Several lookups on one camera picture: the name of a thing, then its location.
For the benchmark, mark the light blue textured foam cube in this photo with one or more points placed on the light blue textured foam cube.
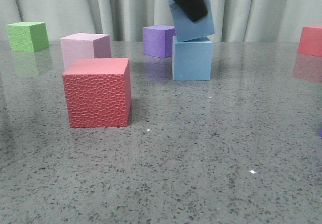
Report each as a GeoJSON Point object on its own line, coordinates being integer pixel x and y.
{"type": "Point", "coordinates": [187, 30]}

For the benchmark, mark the purple foam cube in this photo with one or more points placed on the purple foam cube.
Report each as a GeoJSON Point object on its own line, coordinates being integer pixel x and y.
{"type": "Point", "coordinates": [157, 40]}

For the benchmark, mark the grey-green curtain backdrop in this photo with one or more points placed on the grey-green curtain backdrop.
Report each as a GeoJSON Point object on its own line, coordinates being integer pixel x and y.
{"type": "Point", "coordinates": [123, 20]}

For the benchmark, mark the pink foam cube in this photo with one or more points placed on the pink foam cube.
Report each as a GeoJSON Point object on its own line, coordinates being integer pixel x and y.
{"type": "Point", "coordinates": [84, 45]}

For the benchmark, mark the red foam cube far right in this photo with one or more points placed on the red foam cube far right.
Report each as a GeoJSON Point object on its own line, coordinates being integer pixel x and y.
{"type": "Point", "coordinates": [310, 40]}

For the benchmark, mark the red textured foam cube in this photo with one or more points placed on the red textured foam cube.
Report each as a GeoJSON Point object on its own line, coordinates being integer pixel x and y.
{"type": "Point", "coordinates": [98, 92]}

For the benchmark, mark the green foam cube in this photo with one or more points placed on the green foam cube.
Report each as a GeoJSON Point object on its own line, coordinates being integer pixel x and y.
{"type": "Point", "coordinates": [27, 36]}

